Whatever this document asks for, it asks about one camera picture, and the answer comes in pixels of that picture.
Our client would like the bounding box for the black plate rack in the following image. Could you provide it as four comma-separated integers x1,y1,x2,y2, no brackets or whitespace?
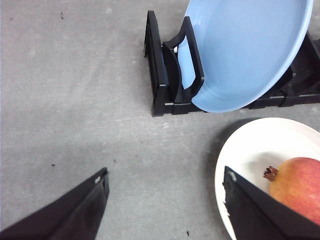
143,10,320,117

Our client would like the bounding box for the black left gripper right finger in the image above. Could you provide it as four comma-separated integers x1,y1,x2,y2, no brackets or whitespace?
222,166,320,240

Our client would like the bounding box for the blue plate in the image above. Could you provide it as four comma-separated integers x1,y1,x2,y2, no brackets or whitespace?
178,0,314,113

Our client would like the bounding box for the white plate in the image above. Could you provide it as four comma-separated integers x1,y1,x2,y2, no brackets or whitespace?
214,117,320,240

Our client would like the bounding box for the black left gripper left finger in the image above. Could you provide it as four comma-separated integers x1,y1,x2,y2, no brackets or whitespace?
0,168,110,240

